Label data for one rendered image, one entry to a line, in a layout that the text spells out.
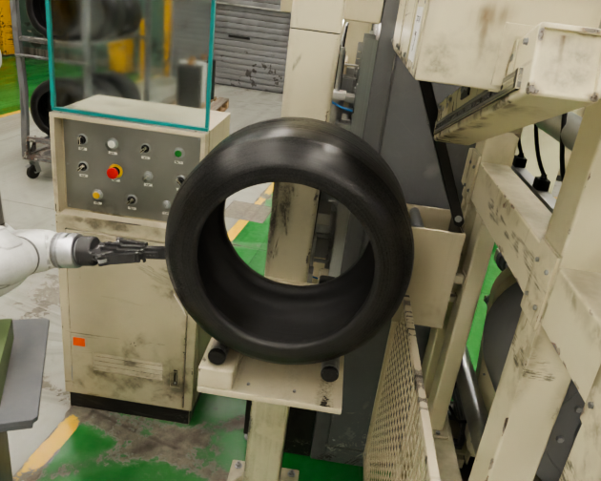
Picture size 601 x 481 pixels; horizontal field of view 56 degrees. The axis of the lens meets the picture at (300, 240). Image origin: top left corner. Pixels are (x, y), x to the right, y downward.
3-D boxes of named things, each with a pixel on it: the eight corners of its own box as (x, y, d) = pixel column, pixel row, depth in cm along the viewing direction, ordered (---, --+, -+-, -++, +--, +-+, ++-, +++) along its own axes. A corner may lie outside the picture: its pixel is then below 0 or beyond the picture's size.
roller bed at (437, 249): (387, 289, 183) (405, 202, 171) (433, 296, 182) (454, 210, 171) (391, 321, 165) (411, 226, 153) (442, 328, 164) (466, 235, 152)
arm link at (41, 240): (71, 265, 149) (44, 279, 136) (15, 264, 151) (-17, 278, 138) (67, 225, 147) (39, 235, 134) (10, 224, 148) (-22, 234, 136)
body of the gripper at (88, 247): (71, 243, 137) (107, 244, 136) (86, 230, 145) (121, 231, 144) (75, 271, 140) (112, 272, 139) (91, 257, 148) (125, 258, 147)
